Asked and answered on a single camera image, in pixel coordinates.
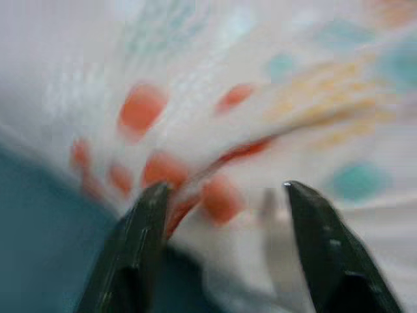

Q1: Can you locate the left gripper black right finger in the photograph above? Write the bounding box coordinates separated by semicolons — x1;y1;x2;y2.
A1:
283;180;405;313

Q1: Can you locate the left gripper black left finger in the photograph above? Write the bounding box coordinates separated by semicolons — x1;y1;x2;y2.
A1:
76;182;171;313

